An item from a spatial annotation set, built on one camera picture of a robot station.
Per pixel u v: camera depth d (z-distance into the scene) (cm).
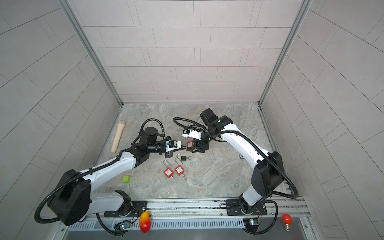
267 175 41
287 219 67
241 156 89
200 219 70
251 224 68
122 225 65
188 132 66
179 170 82
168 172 81
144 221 65
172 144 62
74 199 39
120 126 99
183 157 89
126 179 78
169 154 67
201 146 66
